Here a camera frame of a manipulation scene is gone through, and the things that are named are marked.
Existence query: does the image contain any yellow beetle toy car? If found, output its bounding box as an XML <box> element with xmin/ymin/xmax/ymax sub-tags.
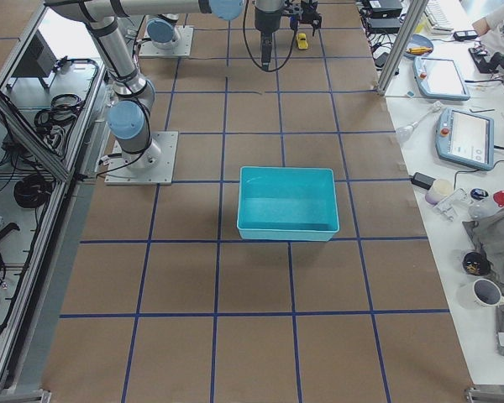
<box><xmin>296</xmin><ymin>32</ymin><xmax>309</xmax><ymax>51</ymax></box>

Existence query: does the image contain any light blue plastic bin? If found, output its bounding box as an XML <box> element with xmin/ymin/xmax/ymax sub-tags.
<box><xmin>237</xmin><ymin>166</ymin><xmax>339</xmax><ymax>241</ymax></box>

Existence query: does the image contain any blue plate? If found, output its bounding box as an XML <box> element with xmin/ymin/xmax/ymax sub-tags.
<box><xmin>404</xmin><ymin>34</ymin><xmax>433</xmax><ymax>59</ymax></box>

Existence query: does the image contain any coiled black cable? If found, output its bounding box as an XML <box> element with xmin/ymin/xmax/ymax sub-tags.
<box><xmin>13</xmin><ymin>174</ymin><xmax>51</xmax><ymax>210</ymax></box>

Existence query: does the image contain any aluminium frame post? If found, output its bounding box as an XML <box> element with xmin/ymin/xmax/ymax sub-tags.
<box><xmin>376</xmin><ymin>0</ymin><xmax>428</xmax><ymax>96</ymax></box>

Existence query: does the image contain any white mug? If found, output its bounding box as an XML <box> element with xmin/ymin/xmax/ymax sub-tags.
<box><xmin>457</xmin><ymin>278</ymin><xmax>504</xmax><ymax>309</ymax></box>

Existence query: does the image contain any teach pendant tablet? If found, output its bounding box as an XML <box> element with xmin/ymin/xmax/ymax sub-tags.
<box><xmin>412</xmin><ymin>56</ymin><xmax>470</xmax><ymax>101</ymax></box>
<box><xmin>435</xmin><ymin>107</ymin><xmax>495</xmax><ymax>171</ymax></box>

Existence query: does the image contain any black power adapter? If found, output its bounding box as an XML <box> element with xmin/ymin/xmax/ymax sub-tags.
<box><xmin>410</xmin><ymin>172</ymin><xmax>436</xmax><ymax>191</ymax></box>

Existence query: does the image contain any yellow tool on plate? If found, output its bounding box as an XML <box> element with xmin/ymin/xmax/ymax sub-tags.
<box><xmin>406</xmin><ymin>46</ymin><xmax>433</xmax><ymax>55</ymax></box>

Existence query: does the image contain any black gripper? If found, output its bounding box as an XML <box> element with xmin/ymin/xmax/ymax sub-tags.
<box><xmin>286</xmin><ymin>0</ymin><xmax>322</xmax><ymax>35</ymax></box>
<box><xmin>255</xmin><ymin>0</ymin><xmax>283</xmax><ymax>71</ymax></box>

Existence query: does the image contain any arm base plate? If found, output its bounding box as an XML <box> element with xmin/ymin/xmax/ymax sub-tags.
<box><xmin>139</xmin><ymin>25</ymin><xmax>193</xmax><ymax>58</ymax></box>
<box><xmin>104</xmin><ymin>131</ymin><xmax>178</xmax><ymax>186</ymax></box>

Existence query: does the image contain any black small bowl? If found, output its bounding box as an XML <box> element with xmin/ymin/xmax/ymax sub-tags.
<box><xmin>462</xmin><ymin>251</ymin><xmax>491</xmax><ymax>276</ymax></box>

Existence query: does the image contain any near teach pendant tablet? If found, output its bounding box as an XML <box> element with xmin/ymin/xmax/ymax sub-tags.
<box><xmin>435</xmin><ymin>107</ymin><xmax>495</xmax><ymax>171</ymax></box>

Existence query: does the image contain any lavender cup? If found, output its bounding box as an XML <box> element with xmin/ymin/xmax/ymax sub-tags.
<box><xmin>425</xmin><ymin>179</ymin><xmax>454</xmax><ymax>205</ymax></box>

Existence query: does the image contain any far teach pendant tablet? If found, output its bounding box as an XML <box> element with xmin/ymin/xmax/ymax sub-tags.
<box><xmin>412</xmin><ymin>56</ymin><xmax>470</xmax><ymax>101</ymax></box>

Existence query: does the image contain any red plastic toy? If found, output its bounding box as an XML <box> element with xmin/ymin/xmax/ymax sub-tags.
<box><xmin>492</xmin><ymin>190</ymin><xmax>504</xmax><ymax>208</ymax></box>

